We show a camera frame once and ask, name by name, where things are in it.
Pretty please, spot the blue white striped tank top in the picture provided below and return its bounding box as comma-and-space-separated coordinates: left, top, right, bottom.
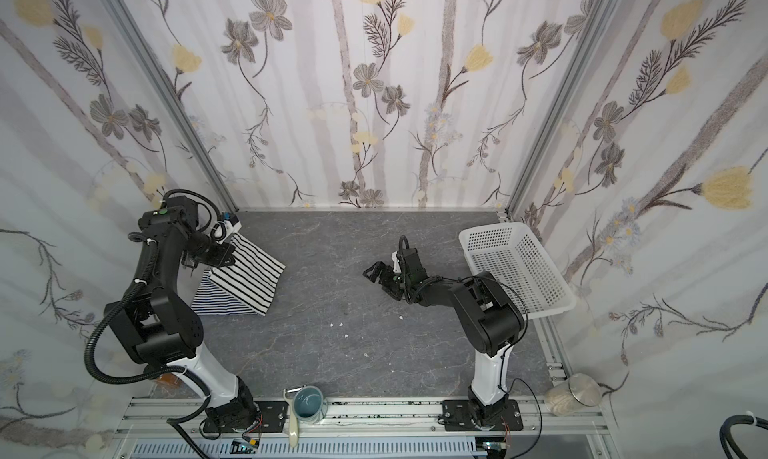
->
191, 271, 256, 316

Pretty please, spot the black white striped tank top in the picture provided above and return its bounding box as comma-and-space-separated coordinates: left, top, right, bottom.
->
207, 233, 286, 316

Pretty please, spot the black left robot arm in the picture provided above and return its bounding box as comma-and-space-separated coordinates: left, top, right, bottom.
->
85, 189, 246, 407

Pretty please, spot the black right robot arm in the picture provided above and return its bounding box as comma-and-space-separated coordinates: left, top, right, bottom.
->
363, 248, 528, 409

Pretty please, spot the white plastic laundry basket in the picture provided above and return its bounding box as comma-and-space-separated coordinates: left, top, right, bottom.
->
459, 223, 577, 319

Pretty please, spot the teal mug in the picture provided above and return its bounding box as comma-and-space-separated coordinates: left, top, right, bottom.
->
292, 385, 328, 424

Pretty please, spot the cream vegetable peeler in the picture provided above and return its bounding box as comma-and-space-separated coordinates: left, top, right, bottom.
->
282, 386, 302, 449

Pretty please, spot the clear jar with metal lid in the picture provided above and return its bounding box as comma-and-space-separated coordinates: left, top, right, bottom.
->
544, 373, 602, 416

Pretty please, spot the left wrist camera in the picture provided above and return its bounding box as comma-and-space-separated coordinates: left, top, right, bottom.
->
210, 213, 242, 243

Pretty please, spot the black corrugated cable conduit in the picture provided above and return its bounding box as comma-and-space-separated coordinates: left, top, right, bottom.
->
83, 278, 211, 459

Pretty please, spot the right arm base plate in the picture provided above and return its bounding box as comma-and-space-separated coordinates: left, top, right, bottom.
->
438, 399, 524, 432

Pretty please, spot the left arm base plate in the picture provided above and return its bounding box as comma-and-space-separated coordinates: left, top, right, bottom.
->
200, 401, 288, 437

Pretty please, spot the aluminium frame rail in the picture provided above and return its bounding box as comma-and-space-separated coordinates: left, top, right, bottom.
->
115, 396, 610, 439

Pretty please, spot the white vented cable duct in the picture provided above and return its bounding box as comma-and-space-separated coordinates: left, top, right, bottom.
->
128, 437, 487, 459

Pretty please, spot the black hose at corner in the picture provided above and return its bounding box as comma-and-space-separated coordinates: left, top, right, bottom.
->
718, 413, 768, 459

